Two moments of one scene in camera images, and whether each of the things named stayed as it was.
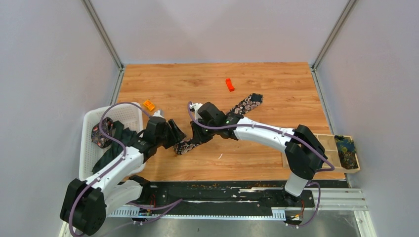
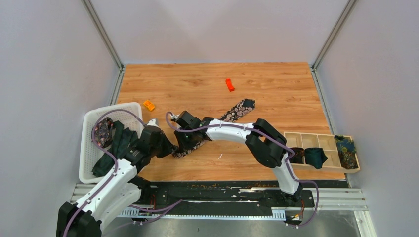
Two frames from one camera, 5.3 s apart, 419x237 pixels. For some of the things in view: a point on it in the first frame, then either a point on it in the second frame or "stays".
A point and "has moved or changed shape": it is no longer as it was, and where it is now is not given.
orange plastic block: [149, 105] stays
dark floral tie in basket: [98, 138] stays
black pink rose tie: [253, 100] has moved or changed shape
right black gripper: [197, 136] → [182, 144]
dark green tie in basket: [125, 136] stays
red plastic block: [230, 84] stays
